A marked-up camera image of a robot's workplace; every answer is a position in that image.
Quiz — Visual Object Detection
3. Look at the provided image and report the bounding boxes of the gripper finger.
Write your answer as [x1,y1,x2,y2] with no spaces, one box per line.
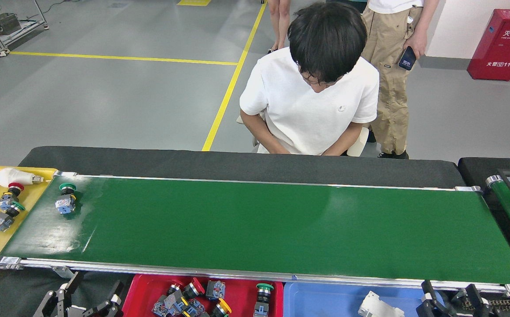
[83,280,124,317]
[452,284,493,317]
[415,280,447,317]
[33,271,84,317]

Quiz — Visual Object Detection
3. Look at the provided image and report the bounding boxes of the white circuit breaker grey toggles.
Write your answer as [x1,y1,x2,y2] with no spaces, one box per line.
[358,291,406,317]

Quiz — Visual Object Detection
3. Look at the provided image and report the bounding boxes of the black smartphone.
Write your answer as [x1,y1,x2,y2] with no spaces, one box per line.
[398,45,417,71]

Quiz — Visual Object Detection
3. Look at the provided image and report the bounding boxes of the long green conveyor belt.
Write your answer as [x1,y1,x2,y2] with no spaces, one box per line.
[0,172,510,293]

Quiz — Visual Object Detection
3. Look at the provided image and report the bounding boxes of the standing person's left hand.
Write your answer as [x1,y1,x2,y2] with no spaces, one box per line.
[404,29,428,60]

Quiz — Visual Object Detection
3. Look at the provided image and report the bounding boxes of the blue plastic bin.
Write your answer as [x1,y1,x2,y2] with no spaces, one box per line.
[283,282,447,317]

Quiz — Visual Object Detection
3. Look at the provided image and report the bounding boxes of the red plastic bin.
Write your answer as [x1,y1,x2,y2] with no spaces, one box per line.
[122,274,284,317]

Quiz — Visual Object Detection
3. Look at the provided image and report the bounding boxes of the white light bulb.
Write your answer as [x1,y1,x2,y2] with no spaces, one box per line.
[0,168,45,188]

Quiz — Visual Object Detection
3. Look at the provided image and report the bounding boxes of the seated person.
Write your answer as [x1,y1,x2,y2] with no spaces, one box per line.
[239,2,381,155]

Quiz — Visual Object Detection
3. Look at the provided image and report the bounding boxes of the red fire extinguisher box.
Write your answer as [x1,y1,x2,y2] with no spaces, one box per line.
[467,9,510,81]

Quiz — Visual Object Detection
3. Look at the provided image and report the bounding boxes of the metal shelf rack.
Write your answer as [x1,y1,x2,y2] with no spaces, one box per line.
[0,0,49,66]

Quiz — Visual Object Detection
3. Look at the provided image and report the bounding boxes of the grey metal box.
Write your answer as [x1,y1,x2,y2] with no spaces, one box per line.
[0,12,21,36]

